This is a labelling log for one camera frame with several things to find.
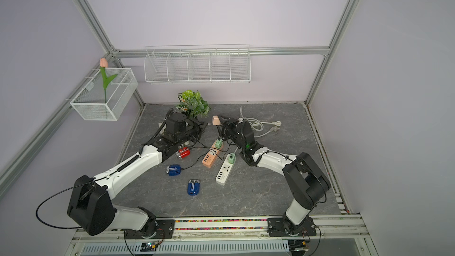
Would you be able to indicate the green charger adapter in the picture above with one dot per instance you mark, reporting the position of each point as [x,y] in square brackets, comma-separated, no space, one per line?
[218,144]
[231,158]

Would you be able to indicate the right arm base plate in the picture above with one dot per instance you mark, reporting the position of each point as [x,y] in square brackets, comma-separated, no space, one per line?
[281,227]

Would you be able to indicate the white mesh wall basket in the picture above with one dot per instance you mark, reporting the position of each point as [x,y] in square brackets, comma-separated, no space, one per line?
[89,102]

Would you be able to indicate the white vented cable duct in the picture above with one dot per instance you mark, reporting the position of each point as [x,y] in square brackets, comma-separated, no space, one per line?
[197,248]

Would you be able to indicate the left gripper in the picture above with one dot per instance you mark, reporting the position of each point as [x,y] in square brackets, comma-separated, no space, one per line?
[199,127]

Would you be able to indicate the potted green plant black vase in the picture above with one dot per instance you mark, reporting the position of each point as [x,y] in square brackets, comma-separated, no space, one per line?
[192,104]

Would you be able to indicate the orange power strip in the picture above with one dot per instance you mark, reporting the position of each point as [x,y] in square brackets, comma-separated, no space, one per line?
[210,157]

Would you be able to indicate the white power strip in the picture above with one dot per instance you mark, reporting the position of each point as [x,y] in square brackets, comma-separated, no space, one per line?
[224,172]

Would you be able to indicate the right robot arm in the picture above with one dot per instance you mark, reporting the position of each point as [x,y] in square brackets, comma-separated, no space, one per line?
[307,182]

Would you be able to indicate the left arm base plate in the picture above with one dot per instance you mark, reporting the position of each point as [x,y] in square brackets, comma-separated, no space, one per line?
[157,229]

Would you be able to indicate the artificial pink tulip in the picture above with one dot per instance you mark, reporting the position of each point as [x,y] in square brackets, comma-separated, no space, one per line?
[106,79]

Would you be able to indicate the pink charger adapter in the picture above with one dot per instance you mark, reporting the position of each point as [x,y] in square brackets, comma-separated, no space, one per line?
[216,121]

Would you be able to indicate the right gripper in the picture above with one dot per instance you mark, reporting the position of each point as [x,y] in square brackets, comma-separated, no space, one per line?
[227,126]

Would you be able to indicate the red electric shaver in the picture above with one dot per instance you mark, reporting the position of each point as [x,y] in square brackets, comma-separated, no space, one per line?
[182,153]

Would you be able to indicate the blue electric shaver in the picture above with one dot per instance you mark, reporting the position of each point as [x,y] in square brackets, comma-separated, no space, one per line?
[173,170]
[193,187]

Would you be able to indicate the white wire wall shelf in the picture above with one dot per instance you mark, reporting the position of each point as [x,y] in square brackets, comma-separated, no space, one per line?
[197,64]

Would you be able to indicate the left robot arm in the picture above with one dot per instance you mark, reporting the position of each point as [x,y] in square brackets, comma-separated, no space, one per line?
[90,204]

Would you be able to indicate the green charger adapter top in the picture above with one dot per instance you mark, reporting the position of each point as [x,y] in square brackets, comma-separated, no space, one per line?
[218,144]

